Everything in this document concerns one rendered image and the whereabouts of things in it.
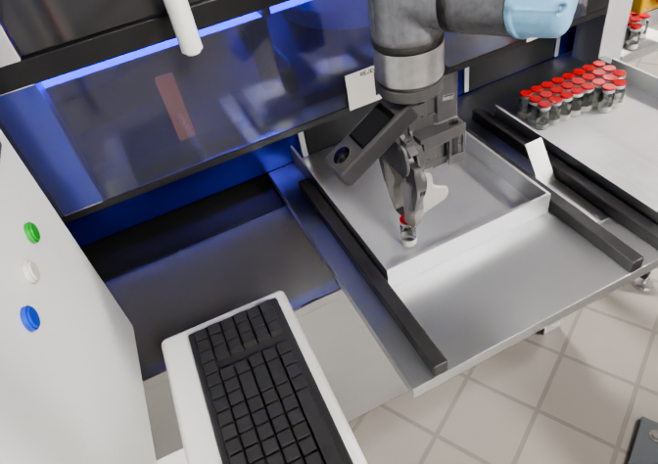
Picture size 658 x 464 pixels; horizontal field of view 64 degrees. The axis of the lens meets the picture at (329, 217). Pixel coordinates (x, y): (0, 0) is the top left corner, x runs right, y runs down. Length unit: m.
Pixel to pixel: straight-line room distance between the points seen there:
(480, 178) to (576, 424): 0.93
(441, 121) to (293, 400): 0.38
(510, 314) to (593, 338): 1.11
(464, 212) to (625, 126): 0.33
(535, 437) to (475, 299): 0.93
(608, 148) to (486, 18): 0.48
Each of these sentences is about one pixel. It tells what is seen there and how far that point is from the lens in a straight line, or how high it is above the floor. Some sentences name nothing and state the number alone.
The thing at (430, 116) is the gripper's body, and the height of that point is 1.09.
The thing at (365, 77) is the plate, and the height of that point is 1.04.
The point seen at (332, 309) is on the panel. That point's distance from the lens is 1.12.
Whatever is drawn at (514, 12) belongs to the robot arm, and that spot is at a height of 1.23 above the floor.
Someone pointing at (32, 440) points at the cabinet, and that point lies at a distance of 0.45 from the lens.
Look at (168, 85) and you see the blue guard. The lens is 0.74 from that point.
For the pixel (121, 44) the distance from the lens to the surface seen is 0.71.
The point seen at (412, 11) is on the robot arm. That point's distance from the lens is 0.53.
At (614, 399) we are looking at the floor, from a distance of 1.69.
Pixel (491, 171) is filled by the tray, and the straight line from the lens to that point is 0.88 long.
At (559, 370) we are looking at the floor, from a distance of 1.71.
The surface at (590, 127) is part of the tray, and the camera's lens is 0.99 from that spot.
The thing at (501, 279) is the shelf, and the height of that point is 0.88.
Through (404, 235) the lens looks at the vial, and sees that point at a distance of 0.74.
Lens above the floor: 1.43
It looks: 42 degrees down
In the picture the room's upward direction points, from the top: 12 degrees counter-clockwise
